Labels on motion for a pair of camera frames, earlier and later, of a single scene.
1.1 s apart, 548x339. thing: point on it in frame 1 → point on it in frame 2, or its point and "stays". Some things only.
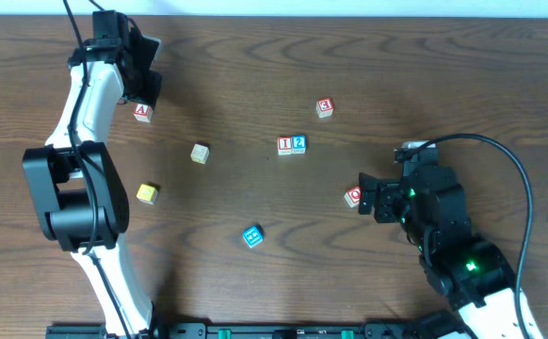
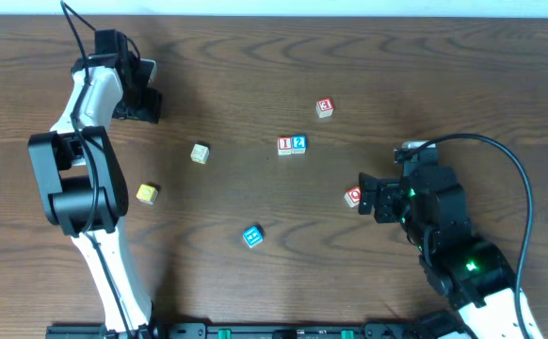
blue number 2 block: (298, 144) stays
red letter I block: (284, 145) stays
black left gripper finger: (134, 99) → (124, 112)
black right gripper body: (379, 200) stays
